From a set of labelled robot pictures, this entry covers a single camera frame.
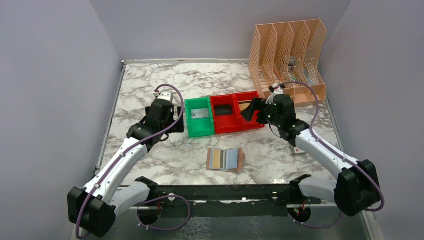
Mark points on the white small box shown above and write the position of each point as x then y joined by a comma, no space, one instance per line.
297,151

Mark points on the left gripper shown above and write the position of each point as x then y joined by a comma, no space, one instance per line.
177,128

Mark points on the peach file organizer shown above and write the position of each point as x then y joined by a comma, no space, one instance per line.
289,52

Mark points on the green plastic bin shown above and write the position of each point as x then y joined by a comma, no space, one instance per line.
199,127

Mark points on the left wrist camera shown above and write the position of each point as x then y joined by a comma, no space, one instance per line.
164,95

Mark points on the gold cards stack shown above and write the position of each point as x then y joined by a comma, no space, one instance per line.
243,105

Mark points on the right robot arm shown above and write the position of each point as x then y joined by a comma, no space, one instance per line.
356,186

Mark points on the silver card in green bin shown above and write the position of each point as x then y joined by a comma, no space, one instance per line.
200,113

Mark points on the items in organizer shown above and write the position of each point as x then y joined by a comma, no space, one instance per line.
289,74

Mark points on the tan leather card holder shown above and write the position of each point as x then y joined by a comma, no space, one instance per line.
233,159

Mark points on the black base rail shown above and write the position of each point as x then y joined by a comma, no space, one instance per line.
215,201

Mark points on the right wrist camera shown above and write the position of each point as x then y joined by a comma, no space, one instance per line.
275,90

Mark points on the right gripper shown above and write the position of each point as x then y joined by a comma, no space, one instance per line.
258,104

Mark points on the black cards stack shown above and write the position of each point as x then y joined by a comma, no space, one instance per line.
223,110

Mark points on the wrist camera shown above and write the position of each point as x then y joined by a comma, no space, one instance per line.
164,95
275,90

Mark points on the red plastic bin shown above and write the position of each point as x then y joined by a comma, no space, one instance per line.
225,117
243,97

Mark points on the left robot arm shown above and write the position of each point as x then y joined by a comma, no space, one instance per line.
96,205

